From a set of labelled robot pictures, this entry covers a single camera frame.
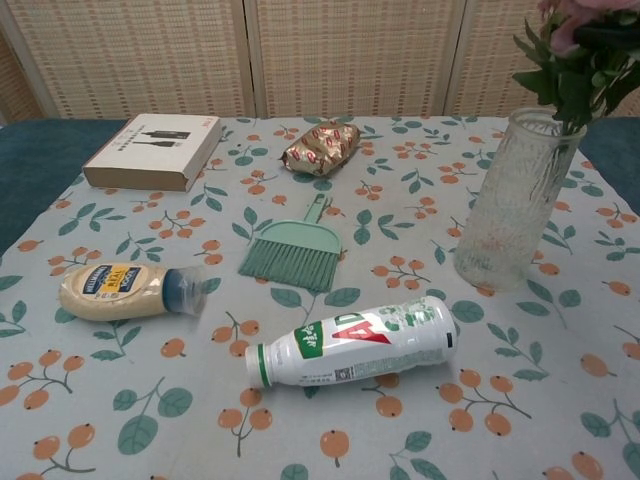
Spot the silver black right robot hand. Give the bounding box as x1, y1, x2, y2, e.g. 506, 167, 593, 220
573, 24, 640, 47

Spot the pink flower bouquet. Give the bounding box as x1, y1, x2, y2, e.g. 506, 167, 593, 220
512, 0, 640, 139

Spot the clear textured glass vase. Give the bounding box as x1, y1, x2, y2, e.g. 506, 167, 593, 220
453, 107, 587, 294

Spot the green hand brush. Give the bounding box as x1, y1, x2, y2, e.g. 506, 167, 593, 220
238, 193, 342, 293

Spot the bamboo folding screen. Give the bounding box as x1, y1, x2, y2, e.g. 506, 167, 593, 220
0, 0, 640, 125

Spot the gold red snack packet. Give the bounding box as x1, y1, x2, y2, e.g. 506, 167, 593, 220
278, 119, 361, 179

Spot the white AD milk bottle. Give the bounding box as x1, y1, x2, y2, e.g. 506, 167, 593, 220
244, 294, 459, 389

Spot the floral print tablecloth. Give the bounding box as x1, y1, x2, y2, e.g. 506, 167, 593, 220
0, 115, 640, 480

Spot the mayonnaise squeeze bottle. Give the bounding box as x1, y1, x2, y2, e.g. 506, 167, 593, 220
58, 263, 207, 323

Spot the white cable product box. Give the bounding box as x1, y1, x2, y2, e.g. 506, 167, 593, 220
82, 113, 222, 193

